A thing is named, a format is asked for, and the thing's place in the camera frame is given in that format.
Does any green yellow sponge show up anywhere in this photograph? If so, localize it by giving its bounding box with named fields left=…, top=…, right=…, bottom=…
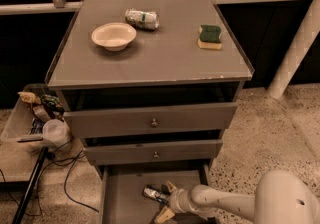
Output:
left=197, top=25, right=222, bottom=50

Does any black cable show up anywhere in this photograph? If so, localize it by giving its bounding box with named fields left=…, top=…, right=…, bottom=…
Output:
left=0, top=136, right=100, bottom=217

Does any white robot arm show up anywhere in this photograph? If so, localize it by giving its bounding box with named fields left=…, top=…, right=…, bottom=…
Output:
left=155, top=170, right=320, bottom=224

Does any white paper bowl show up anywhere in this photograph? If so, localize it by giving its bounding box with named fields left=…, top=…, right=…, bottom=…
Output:
left=91, top=23, right=137, bottom=52

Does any colourful snack bag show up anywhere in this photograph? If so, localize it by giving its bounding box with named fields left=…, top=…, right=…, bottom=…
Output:
left=41, top=94, right=64, bottom=113

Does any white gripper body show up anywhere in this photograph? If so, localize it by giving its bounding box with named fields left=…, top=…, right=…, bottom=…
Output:
left=169, top=188, right=193, bottom=213

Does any grey top drawer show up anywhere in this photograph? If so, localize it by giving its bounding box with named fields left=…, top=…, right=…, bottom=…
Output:
left=64, top=102, right=237, bottom=138

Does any grey middle drawer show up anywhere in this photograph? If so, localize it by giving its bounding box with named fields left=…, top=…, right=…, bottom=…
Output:
left=84, top=139, right=223, bottom=165

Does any silver blue redbull can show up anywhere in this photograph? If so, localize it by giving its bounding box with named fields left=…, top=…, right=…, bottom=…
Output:
left=142, top=185, right=169, bottom=205

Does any clear plastic cup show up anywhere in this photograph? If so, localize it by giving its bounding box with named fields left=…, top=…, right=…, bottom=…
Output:
left=42, top=119, right=70, bottom=147

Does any grey drawer cabinet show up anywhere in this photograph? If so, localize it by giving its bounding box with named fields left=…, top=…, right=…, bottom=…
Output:
left=45, top=0, right=255, bottom=224

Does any clear plastic bin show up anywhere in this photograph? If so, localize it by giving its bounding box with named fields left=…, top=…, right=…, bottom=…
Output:
left=1, top=84, right=72, bottom=150

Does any silver green can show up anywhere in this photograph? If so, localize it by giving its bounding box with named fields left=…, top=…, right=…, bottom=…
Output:
left=125, top=9, right=160, bottom=31

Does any black pole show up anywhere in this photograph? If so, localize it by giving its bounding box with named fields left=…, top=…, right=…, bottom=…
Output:
left=12, top=147, right=48, bottom=224

